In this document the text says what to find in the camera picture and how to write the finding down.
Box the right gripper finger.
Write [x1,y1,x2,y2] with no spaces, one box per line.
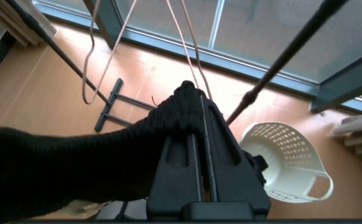
[199,93,271,220]

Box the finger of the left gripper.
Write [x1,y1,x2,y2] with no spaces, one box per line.
[146,133,204,220]

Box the pink clothes hanger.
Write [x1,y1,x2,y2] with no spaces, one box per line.
[165,0,215,102]
[81,0,139,105]

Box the white laundry basket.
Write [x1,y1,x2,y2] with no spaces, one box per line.
[239,121,335,204]

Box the black clothes rack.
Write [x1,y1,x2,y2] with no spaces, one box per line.
[5,0,350,133]

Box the beige curtain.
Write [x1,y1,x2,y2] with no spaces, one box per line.
[328,110,362,156]
[0,0,57,47]

